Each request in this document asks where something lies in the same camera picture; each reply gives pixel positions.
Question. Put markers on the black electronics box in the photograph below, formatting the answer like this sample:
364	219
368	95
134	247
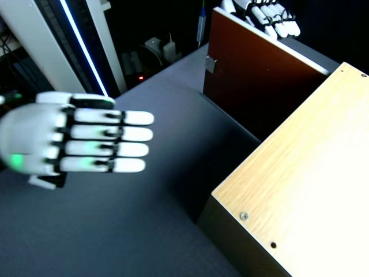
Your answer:
132	63

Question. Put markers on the white cabinet door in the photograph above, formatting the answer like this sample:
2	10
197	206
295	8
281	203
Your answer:
259	72

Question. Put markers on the grey table cloth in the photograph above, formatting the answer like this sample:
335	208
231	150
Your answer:
115	216

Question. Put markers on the wooden cabinet body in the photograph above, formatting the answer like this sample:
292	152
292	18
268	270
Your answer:
302	173

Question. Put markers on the metal mounting bracket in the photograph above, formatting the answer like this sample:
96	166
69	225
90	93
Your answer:
211	64

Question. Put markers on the white power adapter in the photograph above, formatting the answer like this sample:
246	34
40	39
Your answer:
169	49

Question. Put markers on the white column with light strip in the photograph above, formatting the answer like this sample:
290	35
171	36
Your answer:
57	43

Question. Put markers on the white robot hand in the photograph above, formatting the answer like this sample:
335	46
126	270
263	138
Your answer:
31	135
274	17

